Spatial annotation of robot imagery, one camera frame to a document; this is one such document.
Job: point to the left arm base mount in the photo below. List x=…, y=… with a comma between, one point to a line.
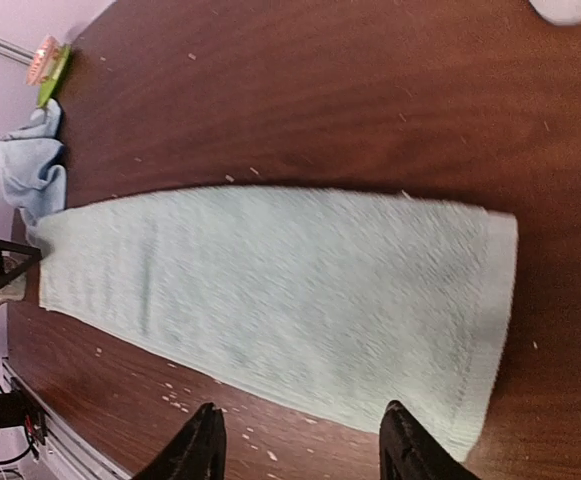
x=18, y=408

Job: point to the green saucer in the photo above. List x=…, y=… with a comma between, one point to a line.
x=54, y=74

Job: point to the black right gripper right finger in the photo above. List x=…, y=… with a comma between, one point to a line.
x=409, y=452

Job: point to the red patterned small bowl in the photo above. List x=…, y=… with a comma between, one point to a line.
x=44, y=61

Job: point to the front aluminium rail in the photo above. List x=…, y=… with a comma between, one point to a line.
x=65, y=454

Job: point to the beige printed mug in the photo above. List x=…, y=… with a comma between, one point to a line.
x=14, y=290

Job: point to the light blue towel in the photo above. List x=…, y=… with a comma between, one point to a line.
x=32, y=178

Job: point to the mint green panda towel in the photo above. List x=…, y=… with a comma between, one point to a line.
x=329, y=302

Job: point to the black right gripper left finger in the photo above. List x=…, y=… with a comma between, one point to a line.
x=197, y=451

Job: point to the white perforated plastic basket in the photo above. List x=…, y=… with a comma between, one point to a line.
x=559, y=12

